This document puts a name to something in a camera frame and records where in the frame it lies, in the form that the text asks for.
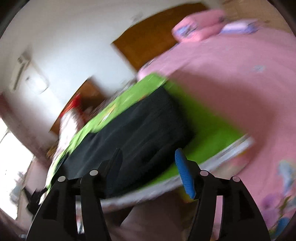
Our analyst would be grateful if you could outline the black pants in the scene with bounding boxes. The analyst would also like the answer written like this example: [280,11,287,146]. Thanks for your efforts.
[57,87,195,198]

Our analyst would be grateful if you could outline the white pink floral quilt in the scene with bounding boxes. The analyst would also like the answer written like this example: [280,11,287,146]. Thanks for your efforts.
[46,108,85,163]

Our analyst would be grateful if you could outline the green cartoon blanket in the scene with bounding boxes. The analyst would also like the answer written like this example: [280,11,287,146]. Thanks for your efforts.
[45,74,254,188]

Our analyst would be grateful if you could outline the red pillow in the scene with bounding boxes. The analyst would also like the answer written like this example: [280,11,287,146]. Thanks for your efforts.
[59,93,82,118]

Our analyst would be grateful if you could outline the left wooden headboard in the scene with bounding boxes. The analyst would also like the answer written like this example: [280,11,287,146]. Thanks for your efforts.
[50,77,107,136]

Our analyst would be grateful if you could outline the wooden headboard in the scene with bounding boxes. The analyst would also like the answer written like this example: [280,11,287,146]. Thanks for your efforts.
[50,77,107,136]
[112,3,209,71]

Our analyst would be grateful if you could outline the white air conditioner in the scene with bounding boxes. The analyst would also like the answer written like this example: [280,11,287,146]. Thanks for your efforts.
[9,54,30,92]

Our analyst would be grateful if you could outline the pink bed sheet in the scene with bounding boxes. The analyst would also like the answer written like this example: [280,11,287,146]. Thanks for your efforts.
[137,28,295,238]

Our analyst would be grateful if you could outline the right wooden headboard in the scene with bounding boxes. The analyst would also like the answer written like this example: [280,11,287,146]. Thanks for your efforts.
[112,3,209,71]

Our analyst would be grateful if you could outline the purple white pillow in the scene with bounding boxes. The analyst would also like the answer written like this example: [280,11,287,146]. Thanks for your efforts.
[220,19,260,34]

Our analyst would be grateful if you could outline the rolled pink quilt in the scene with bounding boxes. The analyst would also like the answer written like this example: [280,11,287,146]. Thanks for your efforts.
[171,9,226,43]

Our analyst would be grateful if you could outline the light wooden wardrobe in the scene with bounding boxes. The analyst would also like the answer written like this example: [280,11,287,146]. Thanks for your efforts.
[222,0,287,28]

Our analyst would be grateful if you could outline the white power cable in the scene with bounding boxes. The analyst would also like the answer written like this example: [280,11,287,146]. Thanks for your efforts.
[25,67,50,93]

